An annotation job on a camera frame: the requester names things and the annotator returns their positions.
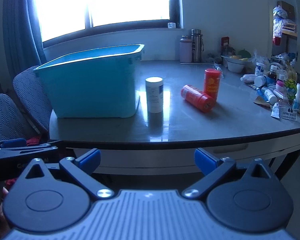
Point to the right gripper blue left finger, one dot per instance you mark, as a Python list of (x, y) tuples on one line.
[(89, 161)]

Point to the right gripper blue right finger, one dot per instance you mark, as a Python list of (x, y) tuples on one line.
[(205, 161)]

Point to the red canister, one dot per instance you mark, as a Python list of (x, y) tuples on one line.
[(211, 82), (197, 98)]

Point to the white lidded canister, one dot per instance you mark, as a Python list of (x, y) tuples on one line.
[(154, 94)]

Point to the red cloth on chair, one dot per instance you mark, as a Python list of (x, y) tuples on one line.
[(34, 141)]

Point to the near grey fabric chair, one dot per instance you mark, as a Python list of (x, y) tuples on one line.
[(13, 124)]

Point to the grey fabric chair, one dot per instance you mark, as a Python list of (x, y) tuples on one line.
[(13, 124), (33, 98)]

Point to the far grey fabric chair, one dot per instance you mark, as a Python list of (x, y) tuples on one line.
[(33, 98)]

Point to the blue plastic storage bin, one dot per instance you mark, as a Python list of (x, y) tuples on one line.
[(94, 83)]

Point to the white bowl with food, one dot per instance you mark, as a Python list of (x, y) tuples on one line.
[(235, 64)]

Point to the white medicine bottle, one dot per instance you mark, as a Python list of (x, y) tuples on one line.
[(259, 68)]

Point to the dark blue curtain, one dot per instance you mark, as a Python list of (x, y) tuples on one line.
[(22, 37)]

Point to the dark brown syrup bottle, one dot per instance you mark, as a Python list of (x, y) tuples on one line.
[(272, 72)]

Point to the green patterned bottle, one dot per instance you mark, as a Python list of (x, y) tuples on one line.
[(291, 90)]

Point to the green round lid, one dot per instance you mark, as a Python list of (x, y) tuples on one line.
[(244, 54)]

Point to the steel thermos bottle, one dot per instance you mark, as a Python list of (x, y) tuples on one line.
[(197, 45)]

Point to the pink water bottle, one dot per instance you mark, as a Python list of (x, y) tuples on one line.
[(185, 51)]

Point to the small red box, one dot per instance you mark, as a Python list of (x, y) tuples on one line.
[(225, 41)]

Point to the white device on windowsill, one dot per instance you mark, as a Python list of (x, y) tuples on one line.
[(171, 25)]

